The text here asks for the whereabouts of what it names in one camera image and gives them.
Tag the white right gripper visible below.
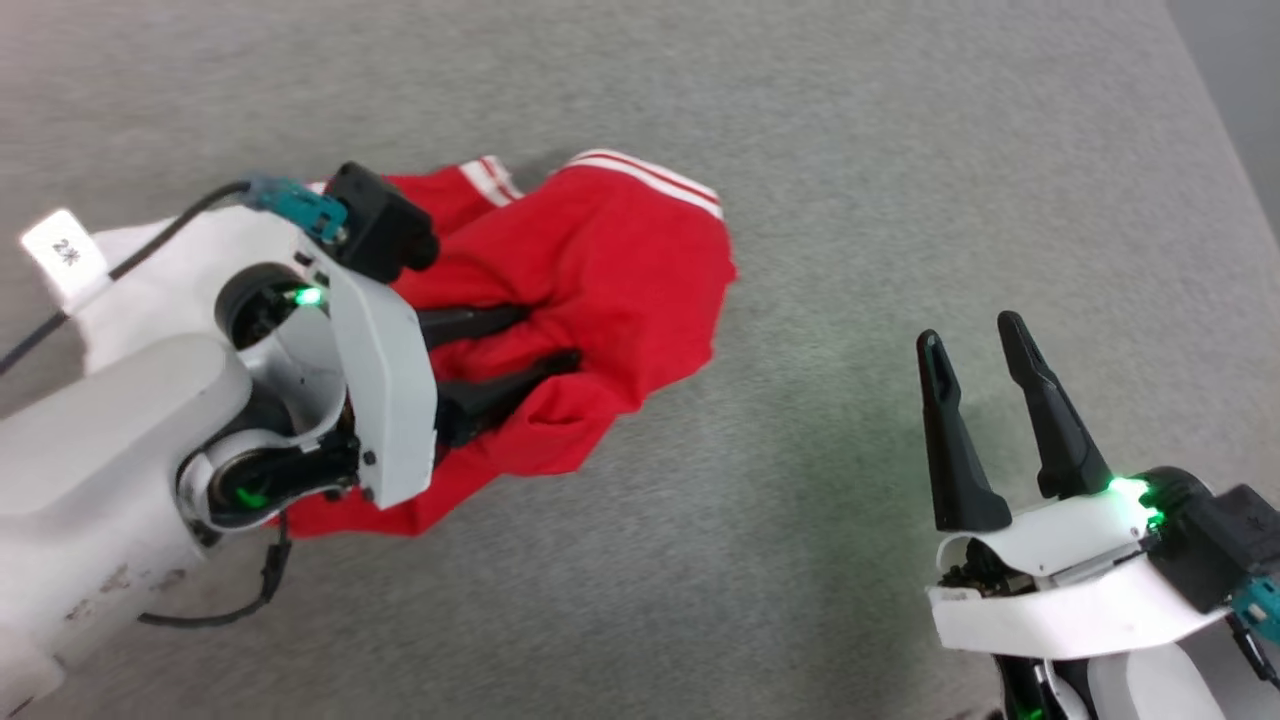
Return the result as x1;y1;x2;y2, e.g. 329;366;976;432
916;310;1231;661

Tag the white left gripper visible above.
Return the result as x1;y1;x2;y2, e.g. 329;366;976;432
318;262;584;510

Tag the red jersey with white trim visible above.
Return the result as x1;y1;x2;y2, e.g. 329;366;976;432
270;149;740;539

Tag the teal left camera connector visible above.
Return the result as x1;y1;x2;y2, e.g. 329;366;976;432
244;174;350;245

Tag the teal camera connector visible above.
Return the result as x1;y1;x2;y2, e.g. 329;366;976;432
244;174;350;245
1229;577;1280;643

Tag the teal right camera connector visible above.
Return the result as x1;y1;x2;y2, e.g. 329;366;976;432
1229;577;1280;643

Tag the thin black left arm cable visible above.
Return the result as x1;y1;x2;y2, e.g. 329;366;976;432
137;510;294;630

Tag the black right camera cable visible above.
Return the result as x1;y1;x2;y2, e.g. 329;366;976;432
1224;612;1280;693

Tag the black camera cable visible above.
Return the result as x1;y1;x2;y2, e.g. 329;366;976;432
0;180;253;377
1224;612;1280;693

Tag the black left camera cable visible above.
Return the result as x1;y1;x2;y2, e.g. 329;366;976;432
0;180;253;377

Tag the white cable label tag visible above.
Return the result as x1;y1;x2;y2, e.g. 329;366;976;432
19;207;110;312

